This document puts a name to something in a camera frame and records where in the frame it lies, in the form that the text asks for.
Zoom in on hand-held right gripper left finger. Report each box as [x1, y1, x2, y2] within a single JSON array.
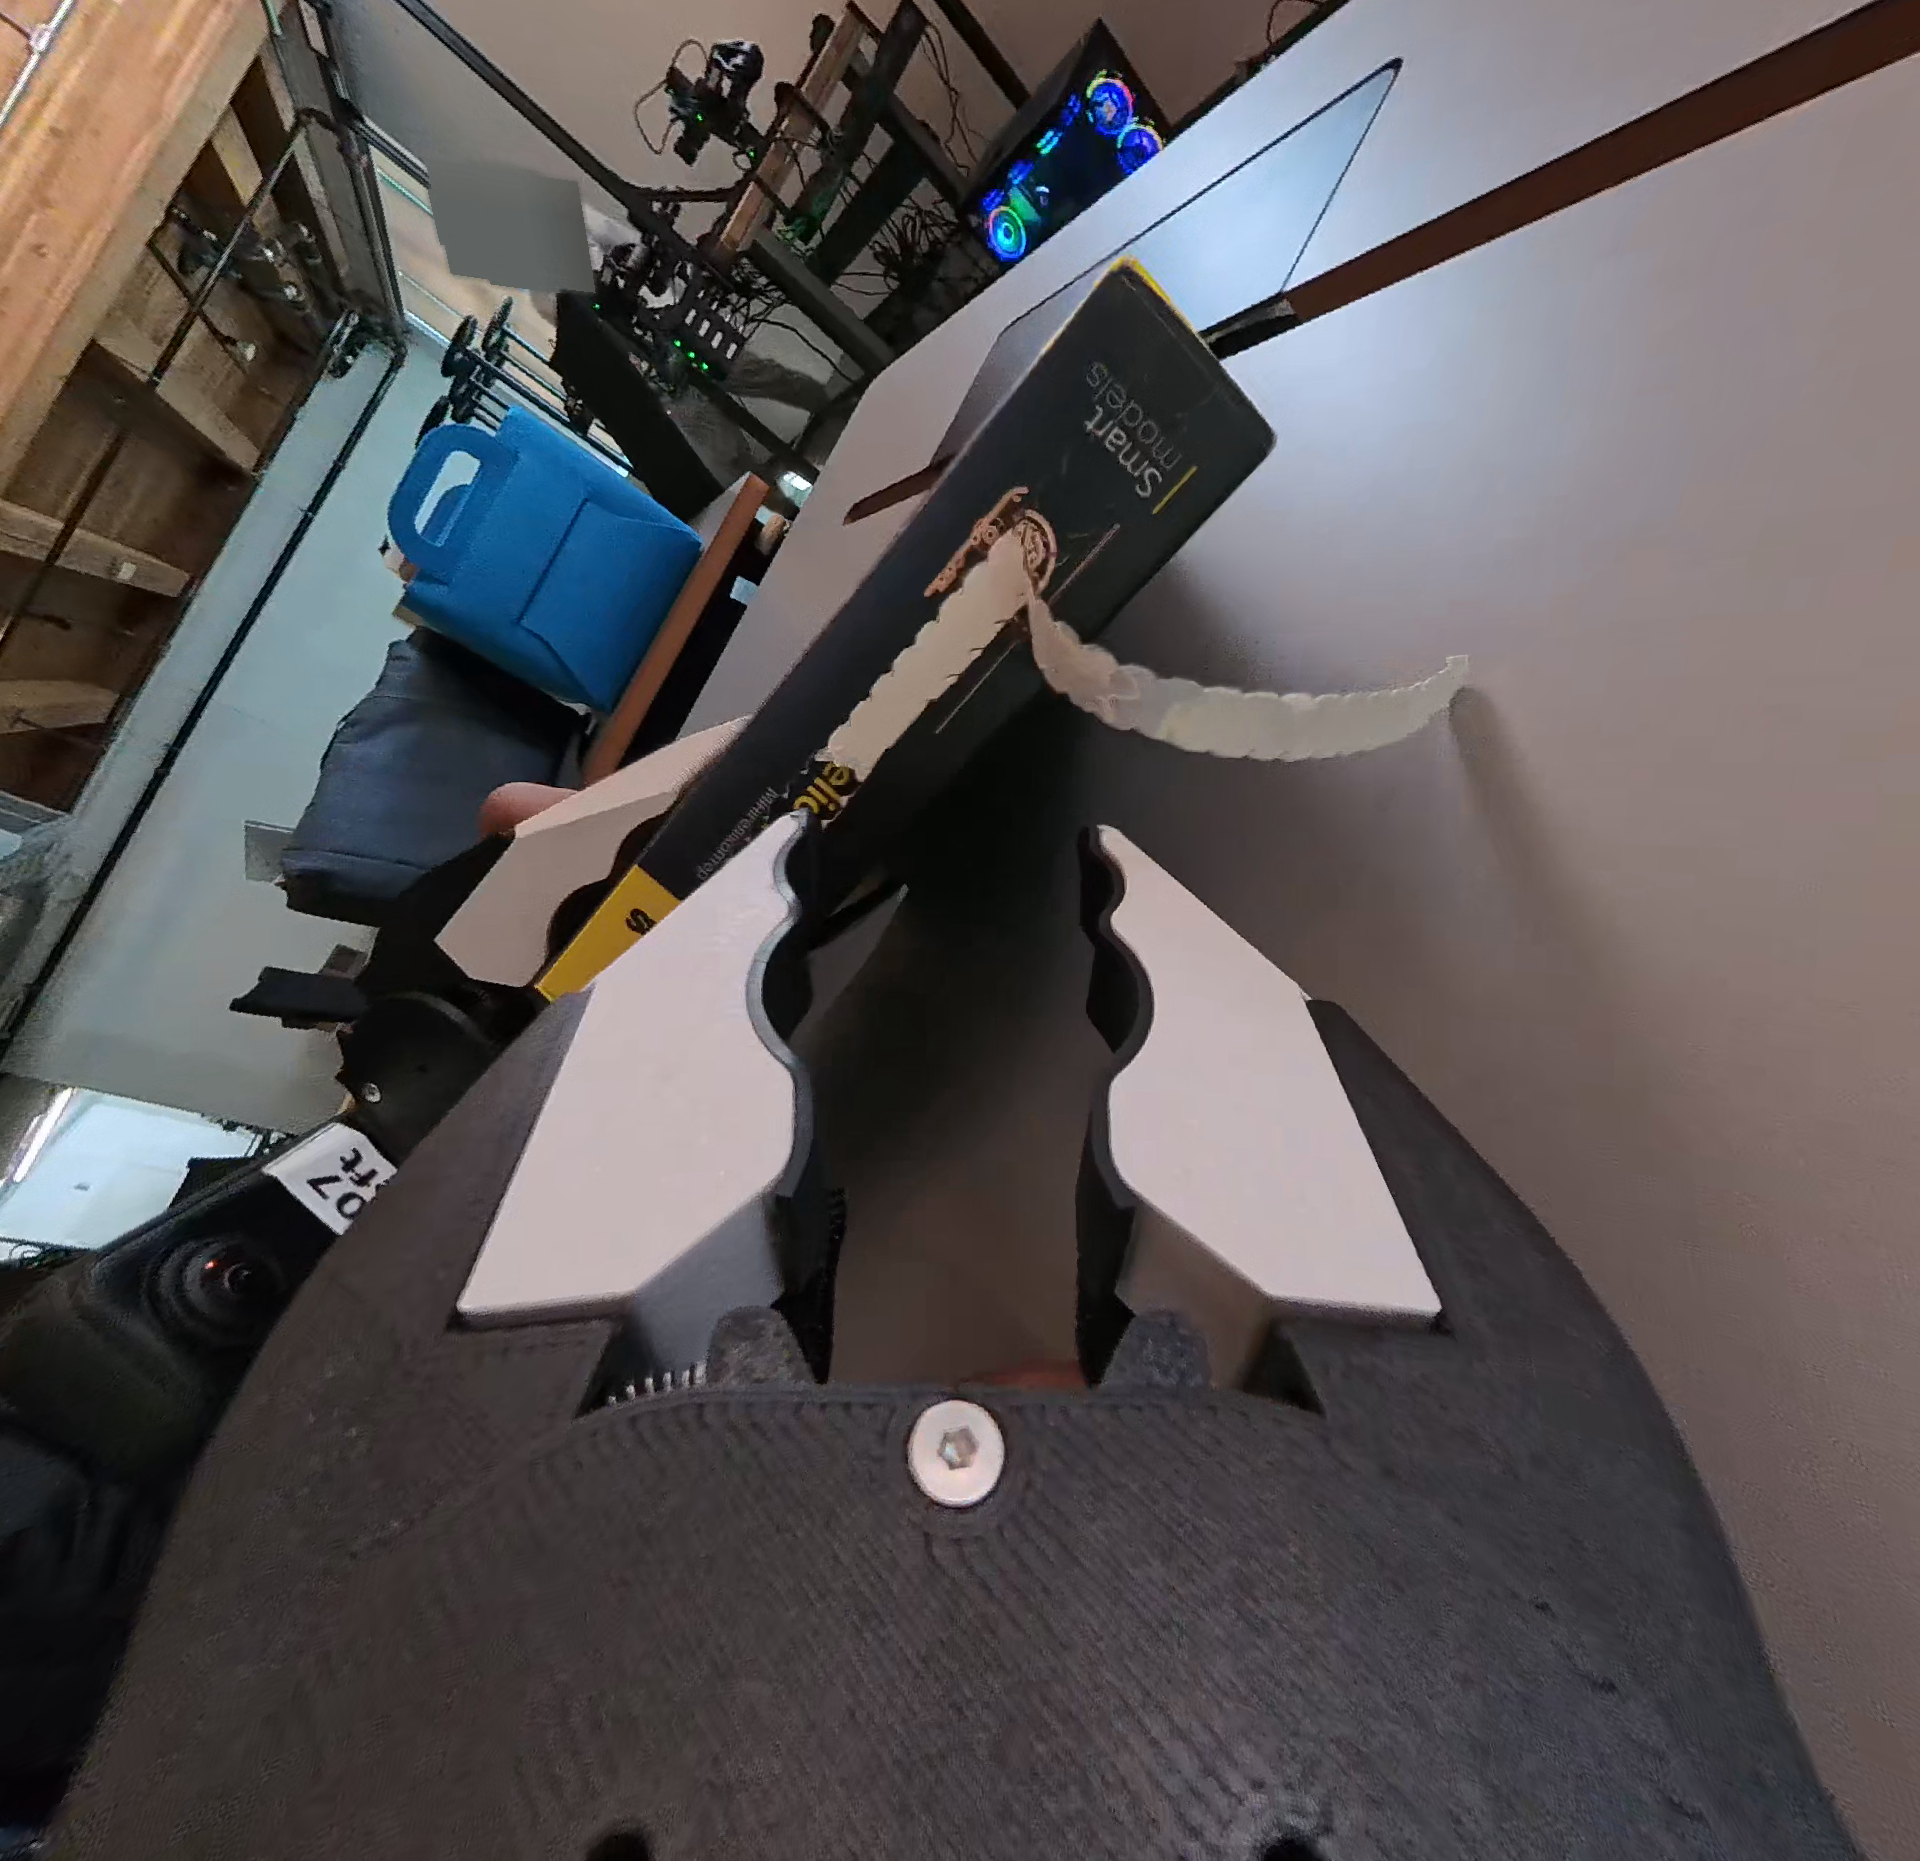
[[453, 814, 841, 1396]]

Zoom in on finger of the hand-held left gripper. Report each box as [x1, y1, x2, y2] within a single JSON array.
[[431, 714, 760, 994]]

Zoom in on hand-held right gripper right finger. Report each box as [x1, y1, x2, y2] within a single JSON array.
[[1073, 821, 1445, 1396]]

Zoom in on cardboard tear strip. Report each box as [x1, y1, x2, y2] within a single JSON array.
[[814, 546, 1479, 826]]

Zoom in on black yellow cardboard box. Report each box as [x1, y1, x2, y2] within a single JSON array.
[[531, 258, 1275, 1003]]

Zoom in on black desk mat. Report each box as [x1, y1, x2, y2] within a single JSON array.
[[814, 59, 1406, 500]]

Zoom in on person's left hand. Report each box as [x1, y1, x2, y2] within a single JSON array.
[[477, 775, 586, 848]]

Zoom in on grey upholstered seat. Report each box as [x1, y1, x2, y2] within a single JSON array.
[[280, 635, 599, 925]]

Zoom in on wood edged side table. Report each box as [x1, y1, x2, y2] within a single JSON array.
[[576, 475, 795, 786]]

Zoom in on blue felt bag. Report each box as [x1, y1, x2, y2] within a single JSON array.
[[387, 403, 708, 714]]

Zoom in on black equipment rack green lights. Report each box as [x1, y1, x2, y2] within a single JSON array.
[[554, 233, 841, 517]]

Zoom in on wood topped metal rack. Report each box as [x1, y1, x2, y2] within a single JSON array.
[[599, 0, 1031, 391]]

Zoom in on computer case with colourful fans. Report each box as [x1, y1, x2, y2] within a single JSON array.
[[958, 21, 1176, 262]]

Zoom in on wooden shelving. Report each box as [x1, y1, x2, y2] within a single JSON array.
[[0, 0, 409, 826]]

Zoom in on black metal pole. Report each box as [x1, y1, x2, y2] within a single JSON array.
[[889, 0, 1039, 106]]

